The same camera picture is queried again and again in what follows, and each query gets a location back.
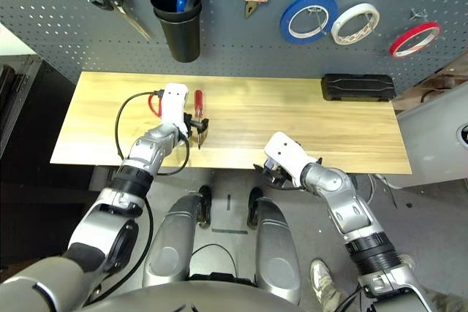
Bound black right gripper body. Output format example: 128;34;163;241
261;158;293;189

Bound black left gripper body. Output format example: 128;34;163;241
182;111;200;141

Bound red handled screwdriver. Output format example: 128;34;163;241
192;89;205;151

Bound red handled scissors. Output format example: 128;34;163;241
147;92;163;118

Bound red tape roll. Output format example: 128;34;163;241
388;20;442;58

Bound dark grey pegboard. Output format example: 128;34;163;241
0;0;468;94

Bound silver right robot leg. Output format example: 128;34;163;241
247;186;303;305

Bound silver robot leg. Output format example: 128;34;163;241
247;186;303;305
141;184;213;288

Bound black plastic cup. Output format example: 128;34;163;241
149;0;203;64

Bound white sneaker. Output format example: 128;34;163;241
398;253;418;271
309;259;336;302

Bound silver left robot leg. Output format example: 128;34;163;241
141;184;213;288

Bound black flat tool case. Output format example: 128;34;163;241
320;73;396;102

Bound blue tape roll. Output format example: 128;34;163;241
279;0;339;45

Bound camouflage trouser leg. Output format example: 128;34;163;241
426;284;468;312
321;278;361;312

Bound olive grey robot torso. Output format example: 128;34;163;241
82;279;306;312

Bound silver tape hook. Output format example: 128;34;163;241
306;4;330;34

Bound black equipment cart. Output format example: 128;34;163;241
0;54;96;265

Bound light grey cabinet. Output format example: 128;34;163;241
396;80;468;189

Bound black ribbed plastic case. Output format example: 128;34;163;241
0;63;29;145

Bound white tape roll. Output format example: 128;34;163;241
331;2;380;46

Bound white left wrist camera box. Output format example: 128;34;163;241
159;83;189;134

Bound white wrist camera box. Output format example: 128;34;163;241
263;131;320;187
159;83;189;134

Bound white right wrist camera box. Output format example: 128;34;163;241
263;131;320;187

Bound black floor cable loop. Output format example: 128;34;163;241
189;243;238;277

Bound white floor cables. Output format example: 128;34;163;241
365;174;400;211

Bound black handled scissors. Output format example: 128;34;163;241
83;0;153;41

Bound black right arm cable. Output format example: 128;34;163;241
334;282;369;312

